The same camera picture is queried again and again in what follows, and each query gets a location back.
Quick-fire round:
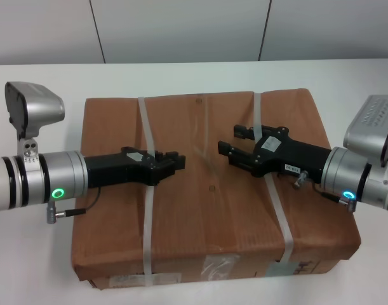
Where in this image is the right gripper cable with connectors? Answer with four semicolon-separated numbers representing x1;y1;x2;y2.
291;170;359;212

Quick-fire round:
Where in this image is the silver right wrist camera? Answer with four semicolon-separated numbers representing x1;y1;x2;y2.
342;94;388;168

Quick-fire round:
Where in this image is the white plastic packing strap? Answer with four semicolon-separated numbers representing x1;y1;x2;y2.
253;91;295;263
137;96;159;287

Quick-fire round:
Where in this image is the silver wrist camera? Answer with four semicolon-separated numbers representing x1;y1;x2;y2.
342;94;388;168
5;81;66;159

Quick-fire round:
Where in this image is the grey box label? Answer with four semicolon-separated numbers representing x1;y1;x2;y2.
268;262;296;276

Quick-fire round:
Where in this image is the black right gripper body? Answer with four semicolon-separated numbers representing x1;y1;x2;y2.
250;126;333;186

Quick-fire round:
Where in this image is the clear packing tape strip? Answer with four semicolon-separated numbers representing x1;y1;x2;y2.
193;93;242;282

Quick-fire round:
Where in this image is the left gripper cable with connectors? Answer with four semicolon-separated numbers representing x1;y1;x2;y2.
46;186;102;225

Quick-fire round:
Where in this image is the gripper cable with connectors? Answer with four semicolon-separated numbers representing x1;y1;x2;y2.
291;170;359;212
46;186;102;225

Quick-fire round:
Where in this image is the brown cardboard box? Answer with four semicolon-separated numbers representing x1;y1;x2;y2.
69;88;362;290

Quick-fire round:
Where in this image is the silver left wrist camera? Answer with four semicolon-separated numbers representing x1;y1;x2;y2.
5;81;66;159

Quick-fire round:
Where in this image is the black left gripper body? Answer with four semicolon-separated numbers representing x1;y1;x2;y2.
84;146;158;188

